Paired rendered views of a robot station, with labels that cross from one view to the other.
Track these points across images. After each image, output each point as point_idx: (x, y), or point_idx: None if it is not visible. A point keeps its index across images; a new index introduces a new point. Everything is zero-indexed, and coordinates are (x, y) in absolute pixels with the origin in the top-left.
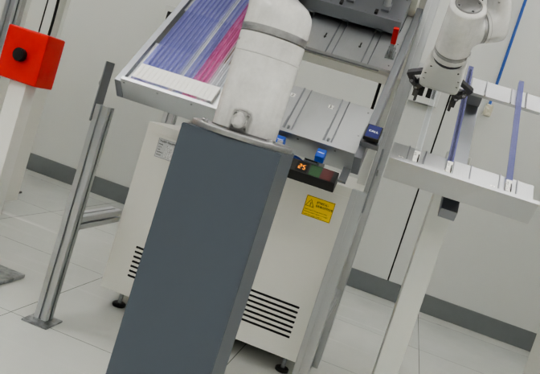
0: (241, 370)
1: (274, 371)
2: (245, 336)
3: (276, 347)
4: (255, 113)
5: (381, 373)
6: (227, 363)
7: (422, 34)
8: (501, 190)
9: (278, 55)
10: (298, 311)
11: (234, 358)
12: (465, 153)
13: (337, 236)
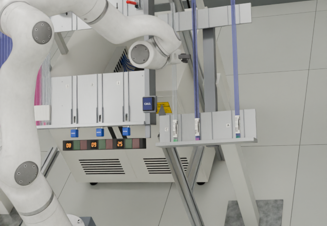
0: (175, 200)
1: (196, 187)
2: (168, 179)
3: None
4: None
5: (241, 199)
6: (166, 199)
7: None
8: (228, 139)
9: (40, 219)
10: (187, 160)
11: (170, 190)
12: (212, 83)
13: (166, 160)
